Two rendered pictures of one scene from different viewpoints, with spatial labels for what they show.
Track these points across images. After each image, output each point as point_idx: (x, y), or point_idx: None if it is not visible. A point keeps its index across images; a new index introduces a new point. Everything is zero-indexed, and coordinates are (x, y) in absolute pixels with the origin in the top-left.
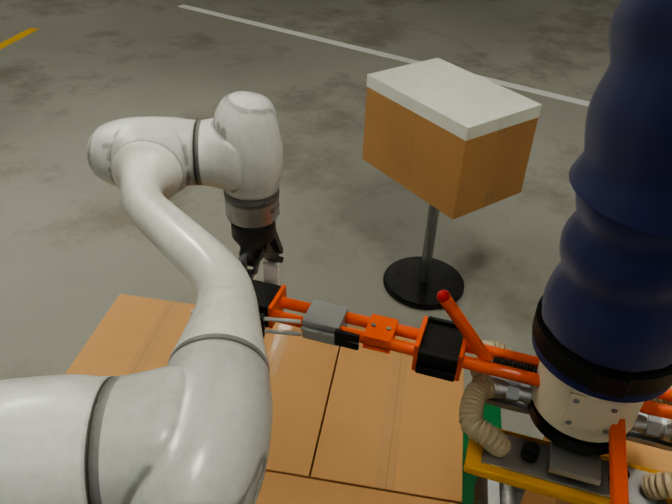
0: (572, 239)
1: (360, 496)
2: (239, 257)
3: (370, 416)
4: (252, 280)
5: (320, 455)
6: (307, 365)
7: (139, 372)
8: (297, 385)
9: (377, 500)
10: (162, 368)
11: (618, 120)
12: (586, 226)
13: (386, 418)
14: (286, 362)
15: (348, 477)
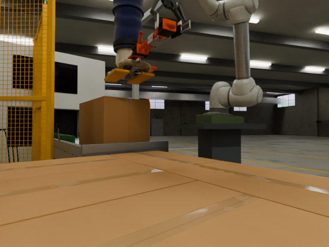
0: (137, 18)
1: (130, 159)
2: (177, 2)
3: (83, 164)
4: (174, 13)
5: (124, 164)
6: (53, 178)
7: (222, 0)
8: (80, 175)
9: (128, 158)
10: (219, 1)
11: None
12: (138, 15)
13: (80, 162)
14: (56, 183)
15: (126, 160)
